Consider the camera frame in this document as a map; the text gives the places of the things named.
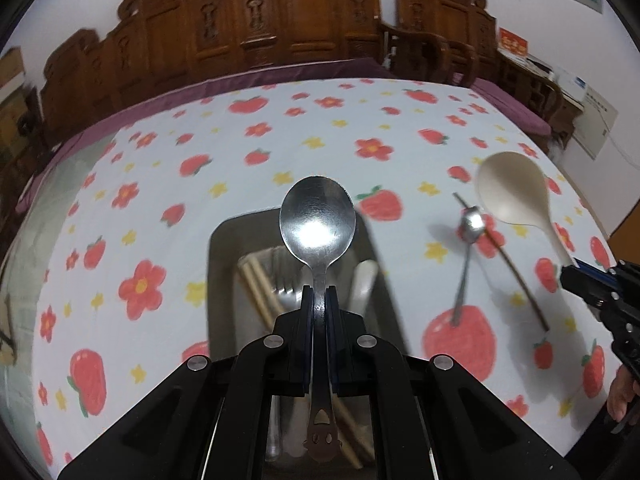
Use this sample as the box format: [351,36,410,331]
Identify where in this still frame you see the carved wooden sofa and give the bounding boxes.
[39,0,387,137]

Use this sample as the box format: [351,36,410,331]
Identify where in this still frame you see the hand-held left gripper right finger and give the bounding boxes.
[326,285,581,480]

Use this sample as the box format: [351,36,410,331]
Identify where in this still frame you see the small cardboard box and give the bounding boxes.
[0,46,27,87]

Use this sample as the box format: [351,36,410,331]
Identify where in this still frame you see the small metal spoon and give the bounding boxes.
[450,207,486,327]

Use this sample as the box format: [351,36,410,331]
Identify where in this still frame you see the dark brown chopstick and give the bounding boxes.
[452,192,551,333]

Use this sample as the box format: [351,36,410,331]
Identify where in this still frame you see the white desk device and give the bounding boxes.
[554,66,589,104]

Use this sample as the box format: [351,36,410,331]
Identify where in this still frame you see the stainless steel tray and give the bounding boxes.
[206,209,412,480]

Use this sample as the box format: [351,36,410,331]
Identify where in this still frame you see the purple armchair cushion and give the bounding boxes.
[469,77,552,137]

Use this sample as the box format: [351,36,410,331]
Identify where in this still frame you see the large metal spoon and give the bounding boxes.
[279,176,357,463]

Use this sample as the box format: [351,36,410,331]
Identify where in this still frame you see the white wall box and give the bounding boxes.
[569,91,622,162]

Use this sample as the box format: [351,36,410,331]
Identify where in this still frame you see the carved wooden armchair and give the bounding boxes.
[379,0,577,137]

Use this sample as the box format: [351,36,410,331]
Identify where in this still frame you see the cream plastic spoon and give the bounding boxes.
[475,151,577,267]

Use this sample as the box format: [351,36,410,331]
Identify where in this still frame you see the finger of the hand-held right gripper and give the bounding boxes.
[560,266,612,309]
[573,258,624,282]

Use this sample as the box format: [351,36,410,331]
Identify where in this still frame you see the red card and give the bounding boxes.
[497,26,531,57]

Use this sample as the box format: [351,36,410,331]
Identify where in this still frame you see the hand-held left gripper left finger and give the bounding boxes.
[57,285,315,480]

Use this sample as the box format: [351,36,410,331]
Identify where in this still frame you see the strawberry flower printed tablecloth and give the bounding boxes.
[30,77,620,480]

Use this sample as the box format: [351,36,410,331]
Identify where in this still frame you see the small metal fork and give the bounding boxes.
[271,280,302,311]

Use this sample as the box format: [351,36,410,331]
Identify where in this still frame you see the person's right hand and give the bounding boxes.
[606,364,640,424]

